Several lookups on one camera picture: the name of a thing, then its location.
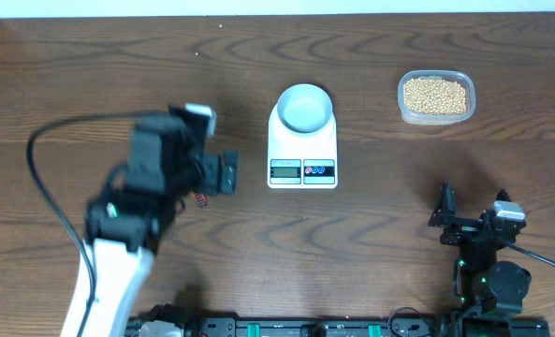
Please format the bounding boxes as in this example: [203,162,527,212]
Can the soybeans in container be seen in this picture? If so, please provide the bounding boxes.
[402,78,467,115]

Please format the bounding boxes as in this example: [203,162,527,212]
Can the red measuring scoop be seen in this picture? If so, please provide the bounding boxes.
[194,194,208,208]

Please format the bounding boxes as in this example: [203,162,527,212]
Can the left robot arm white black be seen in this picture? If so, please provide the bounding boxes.
[62,104,238,336]

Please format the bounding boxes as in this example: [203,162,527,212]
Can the white digital kitchen scale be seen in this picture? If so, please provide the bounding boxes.
[267,105,339,189]

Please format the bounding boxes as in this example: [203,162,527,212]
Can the white round bowl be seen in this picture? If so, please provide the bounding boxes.
[276,83,333,134]

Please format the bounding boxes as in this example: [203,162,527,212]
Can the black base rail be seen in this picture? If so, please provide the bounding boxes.
[124,303,552,337]

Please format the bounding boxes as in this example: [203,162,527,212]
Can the clear plastic container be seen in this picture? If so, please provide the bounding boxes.
[398,70,476,126]

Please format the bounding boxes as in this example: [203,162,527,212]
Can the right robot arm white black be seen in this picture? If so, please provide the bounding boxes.
[428,183,531,336]

